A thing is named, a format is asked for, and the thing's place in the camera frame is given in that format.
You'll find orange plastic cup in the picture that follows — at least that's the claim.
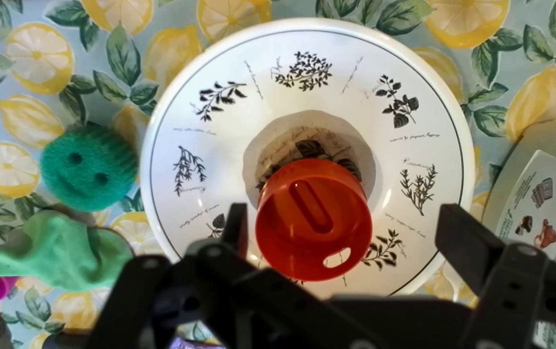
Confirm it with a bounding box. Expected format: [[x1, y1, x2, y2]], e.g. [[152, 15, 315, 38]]
[[255, 156, 375, 284]]

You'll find white herb print plate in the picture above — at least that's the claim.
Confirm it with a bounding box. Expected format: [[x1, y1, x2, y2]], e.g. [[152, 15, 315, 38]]
[[140, 17, 478, 300]]

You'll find lemon print tablecloth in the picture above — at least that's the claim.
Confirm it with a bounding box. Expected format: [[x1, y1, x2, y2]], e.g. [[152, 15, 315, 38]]
[[0, 0, 556, 349]]

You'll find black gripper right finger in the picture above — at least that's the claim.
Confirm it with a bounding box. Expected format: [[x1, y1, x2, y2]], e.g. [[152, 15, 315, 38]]
[[435, 201, 549, 349]]

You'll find green smiley sponge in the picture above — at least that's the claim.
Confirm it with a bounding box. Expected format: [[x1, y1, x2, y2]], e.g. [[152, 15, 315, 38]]
[[40, 121, 140, 212]]

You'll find white compost bin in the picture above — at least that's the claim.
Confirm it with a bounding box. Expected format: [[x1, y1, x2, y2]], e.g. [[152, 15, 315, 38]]
[[481, 114, 556, 349]]

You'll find green cloth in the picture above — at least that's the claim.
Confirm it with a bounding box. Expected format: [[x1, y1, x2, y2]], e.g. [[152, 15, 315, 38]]
[[0, 209, 137, 292]]

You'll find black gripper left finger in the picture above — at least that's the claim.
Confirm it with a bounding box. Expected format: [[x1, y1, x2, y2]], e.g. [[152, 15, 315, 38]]
[[86, 201, 274, 349]]

